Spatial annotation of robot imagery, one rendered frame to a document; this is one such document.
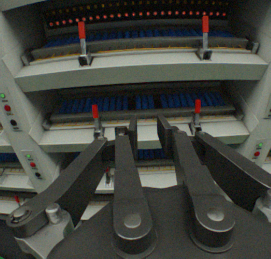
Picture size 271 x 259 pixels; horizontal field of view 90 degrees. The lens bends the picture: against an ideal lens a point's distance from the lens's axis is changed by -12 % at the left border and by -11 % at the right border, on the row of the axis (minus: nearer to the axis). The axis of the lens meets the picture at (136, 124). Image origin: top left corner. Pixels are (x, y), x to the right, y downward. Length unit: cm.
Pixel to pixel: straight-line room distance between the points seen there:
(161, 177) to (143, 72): 35
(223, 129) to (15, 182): 75
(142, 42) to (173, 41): 7
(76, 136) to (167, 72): 30
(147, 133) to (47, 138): 29
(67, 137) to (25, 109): 13
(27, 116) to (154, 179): 43
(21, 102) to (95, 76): 21
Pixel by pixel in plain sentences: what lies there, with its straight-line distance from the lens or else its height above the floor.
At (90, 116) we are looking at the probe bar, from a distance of 46.
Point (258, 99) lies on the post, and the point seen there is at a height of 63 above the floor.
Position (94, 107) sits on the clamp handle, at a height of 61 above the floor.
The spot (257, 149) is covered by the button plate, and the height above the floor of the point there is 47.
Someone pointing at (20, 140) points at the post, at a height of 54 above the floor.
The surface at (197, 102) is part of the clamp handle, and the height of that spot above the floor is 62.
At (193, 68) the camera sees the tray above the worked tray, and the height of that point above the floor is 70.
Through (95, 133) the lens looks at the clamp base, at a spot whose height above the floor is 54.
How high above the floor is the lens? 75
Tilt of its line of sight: 28 degrees down
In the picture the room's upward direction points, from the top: 4 degrees counter-clockwise
